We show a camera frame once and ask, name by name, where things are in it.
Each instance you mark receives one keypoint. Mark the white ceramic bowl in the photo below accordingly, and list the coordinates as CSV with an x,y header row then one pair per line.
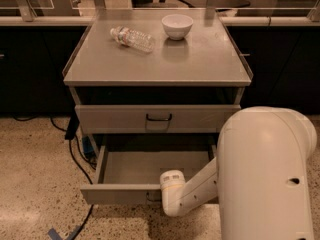
x,y
177,26

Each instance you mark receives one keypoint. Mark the blue power box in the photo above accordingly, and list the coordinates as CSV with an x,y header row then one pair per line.
x,y
88,150

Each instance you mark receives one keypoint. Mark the grey top drawer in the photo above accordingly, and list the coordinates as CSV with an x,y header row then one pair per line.
x,y
119,119

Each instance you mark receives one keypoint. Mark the clear plastic water bottle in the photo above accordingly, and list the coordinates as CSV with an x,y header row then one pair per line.
x,y
132,38

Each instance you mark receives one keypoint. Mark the grey metal drawer cabinet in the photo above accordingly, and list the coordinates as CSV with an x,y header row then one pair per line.
x,y
201,69

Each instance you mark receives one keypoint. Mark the black power adapter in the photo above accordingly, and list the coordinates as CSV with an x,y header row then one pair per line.
x,y
72,127

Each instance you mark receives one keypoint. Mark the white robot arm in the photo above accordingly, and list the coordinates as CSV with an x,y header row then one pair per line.
x,y
259,177

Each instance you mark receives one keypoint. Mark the grey drawer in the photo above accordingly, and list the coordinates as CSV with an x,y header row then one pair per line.
x,y
119,119
133,177

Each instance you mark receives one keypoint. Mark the blue tape floor mark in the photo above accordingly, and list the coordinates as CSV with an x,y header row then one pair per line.
x,y
53,234

